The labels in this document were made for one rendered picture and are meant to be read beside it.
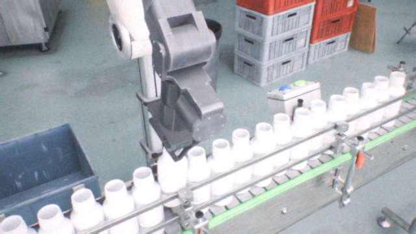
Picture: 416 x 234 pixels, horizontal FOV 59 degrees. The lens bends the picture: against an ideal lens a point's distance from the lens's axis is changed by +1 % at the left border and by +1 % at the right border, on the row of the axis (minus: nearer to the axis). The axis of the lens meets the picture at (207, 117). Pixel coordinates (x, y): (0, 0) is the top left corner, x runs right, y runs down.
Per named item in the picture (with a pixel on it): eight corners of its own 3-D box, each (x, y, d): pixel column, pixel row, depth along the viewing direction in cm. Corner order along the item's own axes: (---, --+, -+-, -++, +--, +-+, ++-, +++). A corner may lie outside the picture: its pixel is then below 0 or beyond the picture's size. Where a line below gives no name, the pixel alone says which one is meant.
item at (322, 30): (311, 45, 356) (315, 22, 344) (282, 32, 384) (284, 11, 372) (352, 30, 384) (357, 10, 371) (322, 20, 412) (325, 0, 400)
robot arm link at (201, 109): (205, 23, 54) (151, 35, 50) (250, 71, 47) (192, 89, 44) (197, 83, 62) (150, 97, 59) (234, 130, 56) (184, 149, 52)
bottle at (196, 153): (210, 197, 88) (211, 143, 78) (208, 217, 83) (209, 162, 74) (186, 196, 88) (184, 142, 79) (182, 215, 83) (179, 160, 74)
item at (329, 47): (308, 65, 368) (311, 45, 356) (279, 52, 397) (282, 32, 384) (348, 51, 396) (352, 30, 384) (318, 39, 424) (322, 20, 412)
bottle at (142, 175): (151, 213, 84) (142, 158, 75) (171, 224, 81) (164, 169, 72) (132, 231, 80) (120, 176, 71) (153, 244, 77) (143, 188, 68)
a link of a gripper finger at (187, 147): (166, 176, 67) (169, 144, 60) (150, 147, 71) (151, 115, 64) (198, 162, 70) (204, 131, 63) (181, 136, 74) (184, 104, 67)
